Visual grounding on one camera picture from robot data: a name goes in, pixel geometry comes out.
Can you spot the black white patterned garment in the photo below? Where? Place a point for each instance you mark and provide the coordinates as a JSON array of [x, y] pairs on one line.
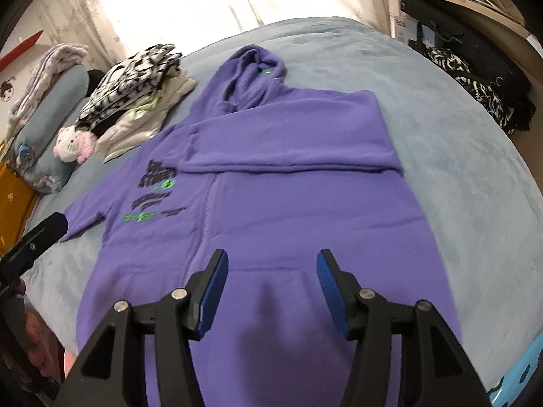
[[126, 82]]

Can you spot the left hand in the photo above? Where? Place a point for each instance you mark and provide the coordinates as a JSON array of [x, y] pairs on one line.
[[43, 352]]

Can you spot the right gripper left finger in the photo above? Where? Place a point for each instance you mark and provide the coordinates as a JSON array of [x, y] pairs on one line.
[[110, 370]]

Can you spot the folded floral white quilt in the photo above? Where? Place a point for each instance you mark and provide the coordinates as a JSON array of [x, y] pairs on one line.
[[56, 60]]

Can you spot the cream puffer jacket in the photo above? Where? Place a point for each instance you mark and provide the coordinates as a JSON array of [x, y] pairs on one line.
[[145, 117]]

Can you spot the red wall shelf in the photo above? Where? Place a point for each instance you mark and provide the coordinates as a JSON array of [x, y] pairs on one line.
[[21, 48]]

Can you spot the rolled grey-blue blanket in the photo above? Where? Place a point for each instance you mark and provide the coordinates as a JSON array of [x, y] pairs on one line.
[[32, 152]]

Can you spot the grey-blue bed blanket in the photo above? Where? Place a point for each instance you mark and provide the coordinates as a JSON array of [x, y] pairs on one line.
[[476, 191]]

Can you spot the white pink plush toy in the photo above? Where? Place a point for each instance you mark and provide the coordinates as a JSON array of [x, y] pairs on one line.
[[74, 145]]

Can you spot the purple hoodie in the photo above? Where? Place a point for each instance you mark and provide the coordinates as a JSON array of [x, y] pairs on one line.
[[271, 174]]

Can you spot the wooden shelf unit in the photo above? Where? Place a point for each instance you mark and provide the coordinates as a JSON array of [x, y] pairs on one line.
[[502, 22]]

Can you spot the orange wooden nightstand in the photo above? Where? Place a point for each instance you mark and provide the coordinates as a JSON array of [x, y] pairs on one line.
[[17, 201]]

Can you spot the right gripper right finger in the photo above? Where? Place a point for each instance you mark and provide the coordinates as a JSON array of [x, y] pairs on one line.
[[435, 369]]

